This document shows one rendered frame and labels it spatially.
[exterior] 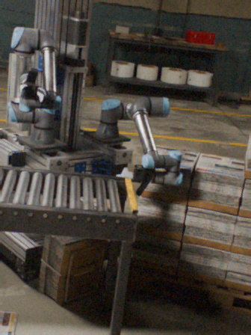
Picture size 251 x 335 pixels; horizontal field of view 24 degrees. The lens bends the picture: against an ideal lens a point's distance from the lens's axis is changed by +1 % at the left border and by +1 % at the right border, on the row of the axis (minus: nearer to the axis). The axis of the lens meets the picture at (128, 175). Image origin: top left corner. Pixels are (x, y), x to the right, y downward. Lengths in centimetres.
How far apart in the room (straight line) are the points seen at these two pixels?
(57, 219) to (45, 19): 150
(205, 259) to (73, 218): 117
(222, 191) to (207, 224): 22
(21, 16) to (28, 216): 738
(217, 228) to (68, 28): 148
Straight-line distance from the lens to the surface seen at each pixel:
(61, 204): 276
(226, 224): 350
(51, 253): 346
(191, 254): 361
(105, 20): 986
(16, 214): 269
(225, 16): 1012
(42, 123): 353
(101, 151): 385
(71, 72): 367
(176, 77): 941
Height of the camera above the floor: 185
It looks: 19 degrees down
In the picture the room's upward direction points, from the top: 8 degrees clockwise
